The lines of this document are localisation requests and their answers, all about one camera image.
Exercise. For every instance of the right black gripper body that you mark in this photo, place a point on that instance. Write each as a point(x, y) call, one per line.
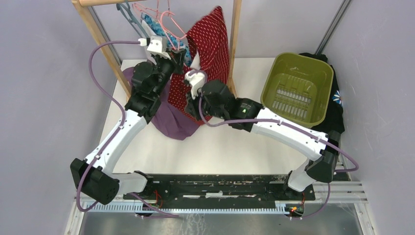
point(195, 110)

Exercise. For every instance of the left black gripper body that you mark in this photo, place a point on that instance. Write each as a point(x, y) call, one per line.
point(163, 67)

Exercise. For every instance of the blue floral garment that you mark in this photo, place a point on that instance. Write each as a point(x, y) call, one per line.
point(172, 41)

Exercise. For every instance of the pink hanger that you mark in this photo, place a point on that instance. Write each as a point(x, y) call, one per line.
point(168, 20)
point(151, 9)

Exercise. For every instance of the red polka dot skirt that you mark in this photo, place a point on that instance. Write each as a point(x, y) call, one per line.
point(208, 37)

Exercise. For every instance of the purple garment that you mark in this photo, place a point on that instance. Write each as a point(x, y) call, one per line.
point(170, 119)

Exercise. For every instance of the white garment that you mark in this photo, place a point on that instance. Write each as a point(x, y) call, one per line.
point(149, 32)

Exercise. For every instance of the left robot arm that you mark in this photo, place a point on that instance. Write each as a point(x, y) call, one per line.
point(94, 176)

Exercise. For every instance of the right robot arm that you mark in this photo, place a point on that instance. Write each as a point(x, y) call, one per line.
point(317, 147)

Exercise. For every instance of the grey blue hanger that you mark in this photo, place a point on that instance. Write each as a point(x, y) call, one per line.
point(126, 11)

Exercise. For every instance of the green plastic basket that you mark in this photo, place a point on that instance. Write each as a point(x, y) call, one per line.
point(298, 88)

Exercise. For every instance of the wooden clothes rack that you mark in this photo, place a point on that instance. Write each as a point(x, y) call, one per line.
point(95, 27)

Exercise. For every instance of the black floral cloth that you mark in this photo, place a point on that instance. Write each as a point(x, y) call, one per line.
point(333, 120)

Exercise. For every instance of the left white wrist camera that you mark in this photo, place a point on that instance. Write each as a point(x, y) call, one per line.
point(155, 45)

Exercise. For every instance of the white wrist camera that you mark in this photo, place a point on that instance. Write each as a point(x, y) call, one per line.
point(195, 79)
point(155, 45)

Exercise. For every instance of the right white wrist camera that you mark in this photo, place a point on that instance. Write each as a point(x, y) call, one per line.
point(195, 79)

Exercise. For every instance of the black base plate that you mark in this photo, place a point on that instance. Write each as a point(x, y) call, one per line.
point(198, 191)

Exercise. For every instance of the white cable comb strip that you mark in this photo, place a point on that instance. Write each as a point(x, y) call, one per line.
point(139, 208)

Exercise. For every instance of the aluminium rail frame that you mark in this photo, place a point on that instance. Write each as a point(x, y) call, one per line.
point(340, 208)

